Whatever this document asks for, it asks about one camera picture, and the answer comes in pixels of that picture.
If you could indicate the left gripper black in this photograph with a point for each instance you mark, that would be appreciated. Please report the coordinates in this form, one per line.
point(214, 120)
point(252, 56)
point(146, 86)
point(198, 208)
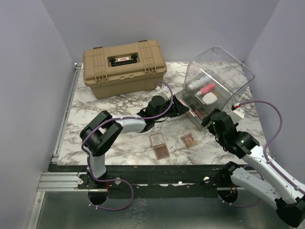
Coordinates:
point(177, 108)

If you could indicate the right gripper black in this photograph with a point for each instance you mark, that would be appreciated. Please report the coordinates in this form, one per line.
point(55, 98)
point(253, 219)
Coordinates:
point(206, 120)

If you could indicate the pale pink makeup stick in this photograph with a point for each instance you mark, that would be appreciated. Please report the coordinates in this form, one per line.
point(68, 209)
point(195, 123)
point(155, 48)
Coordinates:
point(190, 111)

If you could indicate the red lip gloss tube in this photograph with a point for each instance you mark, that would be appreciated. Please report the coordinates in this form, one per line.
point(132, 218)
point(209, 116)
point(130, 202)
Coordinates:
point(197, 112)

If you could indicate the white egg-shaped sponge case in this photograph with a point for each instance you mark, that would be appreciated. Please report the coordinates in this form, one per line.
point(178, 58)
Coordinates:
point(209, 98)

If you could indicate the white spray bottle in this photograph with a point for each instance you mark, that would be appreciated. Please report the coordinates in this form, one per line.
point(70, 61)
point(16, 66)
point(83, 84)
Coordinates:
point(199, 82)

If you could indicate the clear acrylic makeup organizer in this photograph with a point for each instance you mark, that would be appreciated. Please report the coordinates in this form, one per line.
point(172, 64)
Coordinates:
point(230, 76)

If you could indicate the tan plastic toolbox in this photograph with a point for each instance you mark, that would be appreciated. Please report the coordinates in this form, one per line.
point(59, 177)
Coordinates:
point(122, 69)

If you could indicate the pink tube with white cap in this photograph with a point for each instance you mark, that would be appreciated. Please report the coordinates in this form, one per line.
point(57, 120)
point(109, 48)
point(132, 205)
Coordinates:
point(206, 89)

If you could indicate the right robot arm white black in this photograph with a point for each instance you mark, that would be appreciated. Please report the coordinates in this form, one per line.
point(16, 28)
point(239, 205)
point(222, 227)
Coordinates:
point(278, 188)

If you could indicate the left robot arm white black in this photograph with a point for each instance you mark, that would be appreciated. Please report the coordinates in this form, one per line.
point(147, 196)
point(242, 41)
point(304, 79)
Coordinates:
point(99, 135)

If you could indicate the orange eyeshadow palette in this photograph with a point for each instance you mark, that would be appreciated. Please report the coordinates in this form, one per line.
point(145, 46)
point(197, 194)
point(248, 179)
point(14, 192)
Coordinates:
point(188, 140)

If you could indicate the labelled compact box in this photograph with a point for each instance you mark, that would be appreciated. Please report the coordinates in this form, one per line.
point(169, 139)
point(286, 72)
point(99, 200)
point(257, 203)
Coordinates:
point(157, 139)

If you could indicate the rose gold clear compact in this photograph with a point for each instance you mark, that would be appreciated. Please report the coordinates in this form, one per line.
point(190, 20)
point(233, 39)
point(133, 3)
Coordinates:
point(161, 152)

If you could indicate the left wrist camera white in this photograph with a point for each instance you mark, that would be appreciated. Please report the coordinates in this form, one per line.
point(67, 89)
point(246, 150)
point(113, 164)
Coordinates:
point(164, 92)

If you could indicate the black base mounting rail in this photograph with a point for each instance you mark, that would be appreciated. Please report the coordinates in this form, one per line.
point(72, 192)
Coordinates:
point(123, 182)

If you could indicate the aluminium frame rail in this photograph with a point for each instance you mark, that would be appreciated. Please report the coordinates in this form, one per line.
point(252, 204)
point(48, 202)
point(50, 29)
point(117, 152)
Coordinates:
point(64, 114)

